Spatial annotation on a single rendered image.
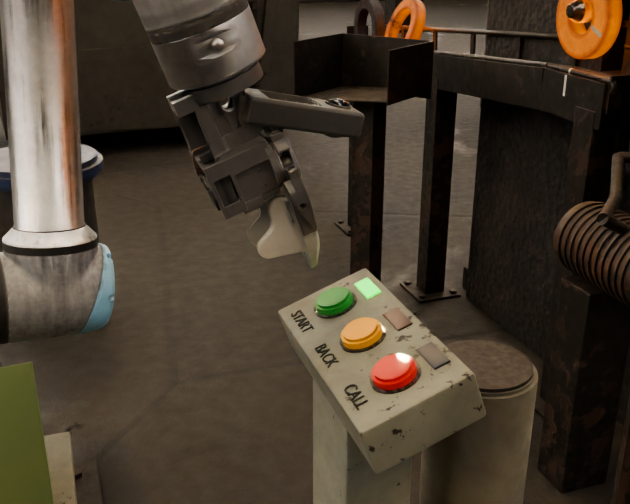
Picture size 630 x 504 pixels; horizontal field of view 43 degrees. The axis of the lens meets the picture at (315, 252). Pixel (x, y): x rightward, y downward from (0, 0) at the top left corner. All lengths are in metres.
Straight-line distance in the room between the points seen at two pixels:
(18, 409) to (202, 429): 0.58
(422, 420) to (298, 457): 0.94
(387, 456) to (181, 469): 0.95
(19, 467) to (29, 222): 0.38
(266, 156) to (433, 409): 0.26
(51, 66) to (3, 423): 0.53
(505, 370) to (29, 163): 0.80
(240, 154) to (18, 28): 0.67
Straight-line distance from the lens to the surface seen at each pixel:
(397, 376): 0.68
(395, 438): 0.68
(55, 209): 1.32
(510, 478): 0.92
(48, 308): 1.34
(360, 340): 0.74
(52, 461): 1.47
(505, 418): 0.87
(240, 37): 0.68
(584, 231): 1.36
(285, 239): 0.75
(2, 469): 1.26
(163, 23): 0.67
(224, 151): 0.72
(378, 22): 2.52
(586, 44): 1.61
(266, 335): 2.04
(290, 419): 1.72
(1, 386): 1.19
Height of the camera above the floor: 0.96
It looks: 22 degrees down
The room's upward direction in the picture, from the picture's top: straight up
